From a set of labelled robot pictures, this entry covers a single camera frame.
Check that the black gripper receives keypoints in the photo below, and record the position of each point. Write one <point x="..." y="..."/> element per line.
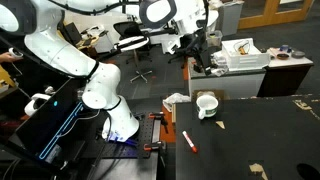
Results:
<point x="203" y="50"/>

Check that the white plastic bag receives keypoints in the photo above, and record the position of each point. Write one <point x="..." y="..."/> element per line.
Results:
<point x="175" y="99"/>

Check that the grey trash bin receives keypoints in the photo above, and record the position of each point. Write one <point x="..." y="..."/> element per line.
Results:
<point x="230" y="16"/>

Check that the stack of white boxes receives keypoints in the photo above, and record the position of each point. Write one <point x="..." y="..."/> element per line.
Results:
<point x="245" y="55"/>

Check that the dark small bowl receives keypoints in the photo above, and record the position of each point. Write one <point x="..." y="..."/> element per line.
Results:
<point x="282" y="56"/>

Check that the white mug with green band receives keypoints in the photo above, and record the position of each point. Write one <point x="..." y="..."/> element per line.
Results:
<point x="206" y="106"/>

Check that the clear plastic container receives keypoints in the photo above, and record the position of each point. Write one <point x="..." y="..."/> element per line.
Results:
<point x="214" y="38"/>

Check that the white VR controller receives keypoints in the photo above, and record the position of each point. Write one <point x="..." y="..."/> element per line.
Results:
<point x="15" y="53"/>

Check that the white VR headset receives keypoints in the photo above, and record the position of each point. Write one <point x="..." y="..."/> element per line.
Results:
<point x="33" y="102"/>

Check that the torn tan tape patch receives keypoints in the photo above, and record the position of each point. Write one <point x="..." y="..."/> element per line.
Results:
<point x="258" y="170"/>

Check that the open cardboard box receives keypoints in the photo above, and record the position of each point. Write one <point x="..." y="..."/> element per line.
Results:
<point x="220" y="93"/>

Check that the red and white marker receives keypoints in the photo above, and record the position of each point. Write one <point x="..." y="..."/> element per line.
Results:
<point x="189" y="141"/>

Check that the person's right hand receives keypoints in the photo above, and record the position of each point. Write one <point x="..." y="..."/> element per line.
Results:
<point x="6" y="57"/>

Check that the yellowish tape patch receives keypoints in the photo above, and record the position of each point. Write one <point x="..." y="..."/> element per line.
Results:
<point x="302" y="104"/>

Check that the tan tape scrap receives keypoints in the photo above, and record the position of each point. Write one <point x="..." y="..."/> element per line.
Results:
<point x="220" y="124"/>

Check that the dark side table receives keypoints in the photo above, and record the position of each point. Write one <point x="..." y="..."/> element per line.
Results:
<point x="286" y="78"/>

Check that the grey round dish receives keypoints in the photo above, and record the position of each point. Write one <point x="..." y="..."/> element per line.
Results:
<point x="297" y="54"/>

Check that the black office chair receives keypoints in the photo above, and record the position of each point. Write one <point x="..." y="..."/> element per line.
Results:
<point x="135" y="43"/>
<point x="130" y="30"/>

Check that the grey cabinet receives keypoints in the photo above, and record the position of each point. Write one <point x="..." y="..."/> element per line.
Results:
<point x="226" y="83"/>

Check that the small blue object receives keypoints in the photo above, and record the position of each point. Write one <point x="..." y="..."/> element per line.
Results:
<point x="284" y="48"/>

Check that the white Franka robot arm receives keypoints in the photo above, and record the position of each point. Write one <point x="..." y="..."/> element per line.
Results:
<point x="103" y="83"/>

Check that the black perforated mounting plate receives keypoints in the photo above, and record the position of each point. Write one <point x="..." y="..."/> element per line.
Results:
<point x="146" y="133"/>

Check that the wooden door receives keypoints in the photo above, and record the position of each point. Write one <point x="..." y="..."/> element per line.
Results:
<point x="275" y="13"/>

